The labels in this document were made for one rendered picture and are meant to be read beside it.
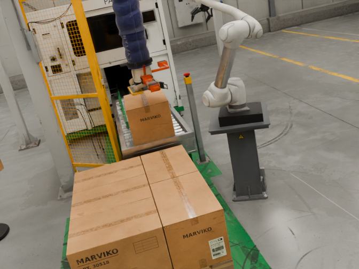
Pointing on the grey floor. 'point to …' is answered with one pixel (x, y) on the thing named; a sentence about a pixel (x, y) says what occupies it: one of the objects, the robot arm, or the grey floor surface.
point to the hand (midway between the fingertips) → (199, 20)
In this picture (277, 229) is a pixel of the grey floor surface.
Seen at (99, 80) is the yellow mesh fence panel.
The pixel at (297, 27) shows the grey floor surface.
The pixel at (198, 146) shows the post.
